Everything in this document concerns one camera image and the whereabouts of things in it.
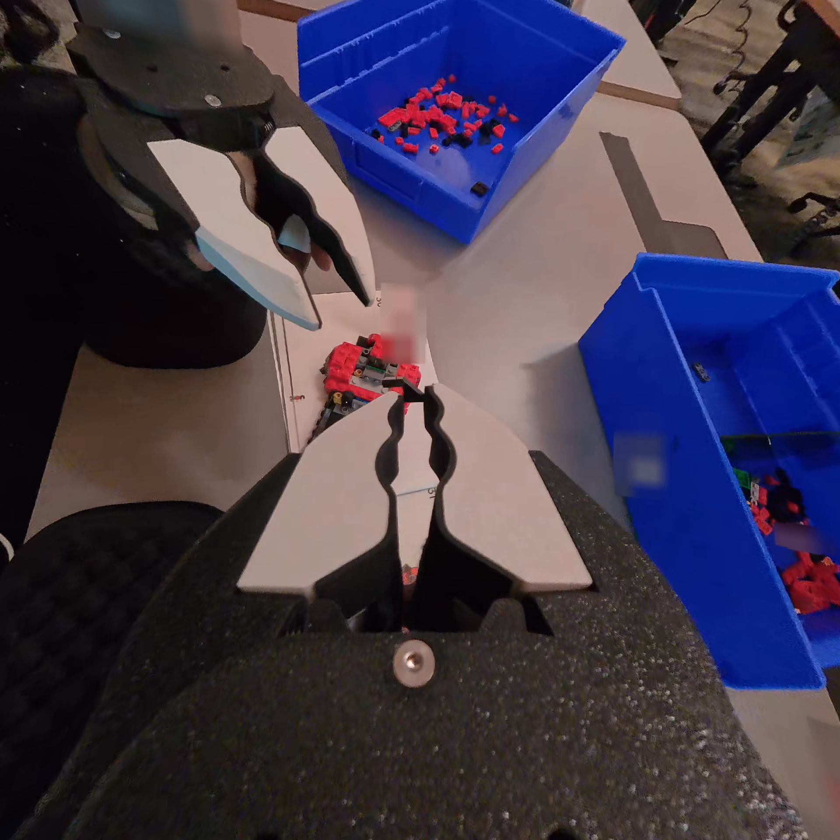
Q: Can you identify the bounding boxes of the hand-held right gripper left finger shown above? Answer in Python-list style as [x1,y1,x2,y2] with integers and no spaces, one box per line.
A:
[236,392,405,597]

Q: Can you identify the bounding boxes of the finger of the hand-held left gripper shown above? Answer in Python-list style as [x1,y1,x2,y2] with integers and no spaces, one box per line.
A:
[147,139,323,331]
[261,125,379,308]

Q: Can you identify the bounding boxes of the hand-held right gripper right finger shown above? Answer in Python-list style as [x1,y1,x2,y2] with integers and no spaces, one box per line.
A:
[425,384,594,593]

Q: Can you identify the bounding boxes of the black and red lego model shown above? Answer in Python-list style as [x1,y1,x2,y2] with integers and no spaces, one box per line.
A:
[319,333,425,450]

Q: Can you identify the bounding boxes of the pile of loose lego pieces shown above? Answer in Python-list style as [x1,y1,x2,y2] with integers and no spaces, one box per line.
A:
[371,73,522,158]

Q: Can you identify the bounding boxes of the white lego instruction booklet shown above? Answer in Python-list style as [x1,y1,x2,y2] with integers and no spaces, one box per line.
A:
[268,282,450,592]

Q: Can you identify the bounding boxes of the pile of mixed lego pieces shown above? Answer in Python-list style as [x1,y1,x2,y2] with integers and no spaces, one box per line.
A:
[730,451,840,616]

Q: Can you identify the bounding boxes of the blue storage bin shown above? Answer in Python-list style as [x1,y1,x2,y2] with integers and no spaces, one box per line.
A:
[297,0,627,245]
[577,252,840,691]

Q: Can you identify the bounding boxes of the black chair base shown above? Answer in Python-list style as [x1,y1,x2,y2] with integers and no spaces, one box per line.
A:
[787,190,840,260]

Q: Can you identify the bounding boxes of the black desk leg frame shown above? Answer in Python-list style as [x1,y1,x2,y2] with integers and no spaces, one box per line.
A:
[699,0,840,175]

